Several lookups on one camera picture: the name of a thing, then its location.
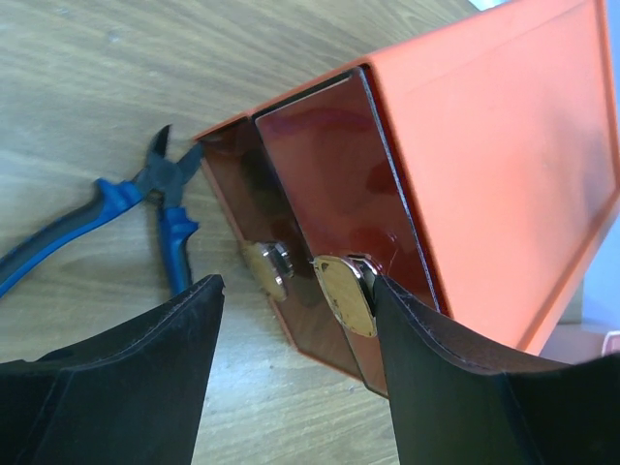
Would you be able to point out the orange drawer cabinet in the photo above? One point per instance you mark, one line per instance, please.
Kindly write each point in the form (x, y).
(505, 135)

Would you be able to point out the clear bottom drawer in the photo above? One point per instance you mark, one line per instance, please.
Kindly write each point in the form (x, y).
(270, 242)

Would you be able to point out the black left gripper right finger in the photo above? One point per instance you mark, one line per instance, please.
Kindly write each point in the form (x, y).
(457, 397)

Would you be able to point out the clear top drawer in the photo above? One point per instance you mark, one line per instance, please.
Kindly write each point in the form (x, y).
(331, 154)

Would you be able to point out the clear drawer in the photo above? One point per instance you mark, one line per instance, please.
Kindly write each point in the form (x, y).
(270, 242)
(331, 154)

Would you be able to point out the blue handled cutting pliers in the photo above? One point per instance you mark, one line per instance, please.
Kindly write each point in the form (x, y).
(161, 182)

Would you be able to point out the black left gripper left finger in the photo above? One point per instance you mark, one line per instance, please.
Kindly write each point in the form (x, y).
(132, 394)

